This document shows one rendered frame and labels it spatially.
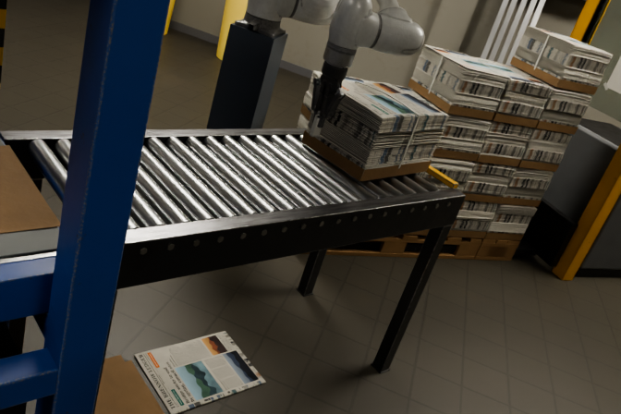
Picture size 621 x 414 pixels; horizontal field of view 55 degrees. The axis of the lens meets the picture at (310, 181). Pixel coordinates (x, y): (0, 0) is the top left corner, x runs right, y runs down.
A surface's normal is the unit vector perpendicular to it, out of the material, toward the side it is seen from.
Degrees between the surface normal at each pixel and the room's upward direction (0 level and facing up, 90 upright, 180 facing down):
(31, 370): 0
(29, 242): 0
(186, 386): 0
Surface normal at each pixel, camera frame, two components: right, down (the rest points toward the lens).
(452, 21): -0.26, 0.33
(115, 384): 0.28, -0.87
